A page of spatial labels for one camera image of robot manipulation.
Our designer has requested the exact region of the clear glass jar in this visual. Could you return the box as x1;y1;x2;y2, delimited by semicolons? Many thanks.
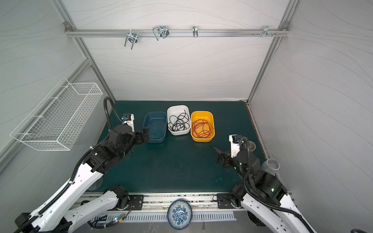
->
262;158;280;176

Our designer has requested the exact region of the black cable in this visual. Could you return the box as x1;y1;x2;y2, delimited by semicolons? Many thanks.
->
167;109;190;132

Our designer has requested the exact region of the white plastic bin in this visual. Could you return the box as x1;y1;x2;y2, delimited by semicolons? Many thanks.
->
167;105;191;136

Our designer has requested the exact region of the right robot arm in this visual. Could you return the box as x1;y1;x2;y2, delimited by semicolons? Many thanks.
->
214;135;315;233

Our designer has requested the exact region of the blue white patterned plate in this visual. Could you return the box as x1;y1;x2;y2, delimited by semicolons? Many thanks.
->
167;199;193;230

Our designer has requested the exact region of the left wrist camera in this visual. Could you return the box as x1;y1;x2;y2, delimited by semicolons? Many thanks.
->
121;114;135;132

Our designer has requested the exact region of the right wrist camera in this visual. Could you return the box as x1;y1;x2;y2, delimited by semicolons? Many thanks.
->
229;135;242;158

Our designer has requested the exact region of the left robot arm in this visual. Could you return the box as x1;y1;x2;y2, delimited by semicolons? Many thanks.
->
15;97;149;233

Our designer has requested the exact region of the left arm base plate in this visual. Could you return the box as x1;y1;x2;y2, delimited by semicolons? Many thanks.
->
118;195;144;211

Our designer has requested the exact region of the red cable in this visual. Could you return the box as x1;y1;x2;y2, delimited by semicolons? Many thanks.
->
191;118;215;139

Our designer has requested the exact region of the aluminium crossbar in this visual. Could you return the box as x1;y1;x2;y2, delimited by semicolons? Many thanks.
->
65;28;290;38

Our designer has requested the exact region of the blue plastic bin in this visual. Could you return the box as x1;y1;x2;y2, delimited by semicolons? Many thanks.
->
143;112;167;143

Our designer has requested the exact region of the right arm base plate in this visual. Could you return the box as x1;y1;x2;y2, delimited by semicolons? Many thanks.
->
213;193;242;209

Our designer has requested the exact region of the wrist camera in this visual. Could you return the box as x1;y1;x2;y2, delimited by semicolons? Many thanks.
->
229;135;242;158
121;114;135;132

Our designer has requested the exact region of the green cable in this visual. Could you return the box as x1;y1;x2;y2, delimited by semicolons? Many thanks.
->
151;123;164;139

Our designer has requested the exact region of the white wire basket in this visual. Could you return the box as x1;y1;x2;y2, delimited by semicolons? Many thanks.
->
10;78;103;151

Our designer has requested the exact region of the metal clamp hook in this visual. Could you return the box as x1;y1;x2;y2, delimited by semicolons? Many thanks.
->
124;32;138;50

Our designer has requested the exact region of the metal U-bolt hook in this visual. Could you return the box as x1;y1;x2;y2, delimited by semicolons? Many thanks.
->
153;25;170;41

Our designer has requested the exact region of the metal corner hook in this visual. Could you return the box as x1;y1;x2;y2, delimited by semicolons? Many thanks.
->
253;26;278;37

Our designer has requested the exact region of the yellow plastic bin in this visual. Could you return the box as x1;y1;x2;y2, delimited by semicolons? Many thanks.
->
190;111;215;142

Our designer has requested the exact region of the small metal bracket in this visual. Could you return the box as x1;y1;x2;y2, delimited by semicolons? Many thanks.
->
192;26;198;38

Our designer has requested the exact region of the beige mug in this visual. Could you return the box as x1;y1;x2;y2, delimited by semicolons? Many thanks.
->
249;141;256;151

